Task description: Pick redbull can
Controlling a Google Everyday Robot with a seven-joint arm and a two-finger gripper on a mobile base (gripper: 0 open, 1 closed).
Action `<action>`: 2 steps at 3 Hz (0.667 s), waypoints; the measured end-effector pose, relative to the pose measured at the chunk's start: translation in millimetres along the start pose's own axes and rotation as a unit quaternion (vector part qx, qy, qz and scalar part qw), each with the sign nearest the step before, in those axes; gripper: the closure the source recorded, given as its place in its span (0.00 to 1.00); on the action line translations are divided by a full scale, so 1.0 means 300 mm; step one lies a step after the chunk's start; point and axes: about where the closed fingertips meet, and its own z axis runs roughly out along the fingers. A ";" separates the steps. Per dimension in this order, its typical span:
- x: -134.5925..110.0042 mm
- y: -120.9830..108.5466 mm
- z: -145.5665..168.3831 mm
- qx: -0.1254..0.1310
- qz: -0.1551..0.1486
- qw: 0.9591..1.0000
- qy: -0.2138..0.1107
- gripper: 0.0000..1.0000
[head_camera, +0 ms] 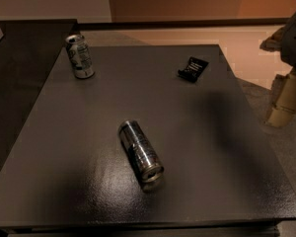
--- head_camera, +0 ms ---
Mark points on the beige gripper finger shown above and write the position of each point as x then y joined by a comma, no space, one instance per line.
282,108
273,43

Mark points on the silver redbull can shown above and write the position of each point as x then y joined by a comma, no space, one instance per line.
141,154

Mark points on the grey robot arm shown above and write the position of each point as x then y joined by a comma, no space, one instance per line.
288,43

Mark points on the white green upright soda can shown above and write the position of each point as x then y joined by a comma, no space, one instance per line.
79,56

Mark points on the black snack wrapper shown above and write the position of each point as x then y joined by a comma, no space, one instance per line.
193,70

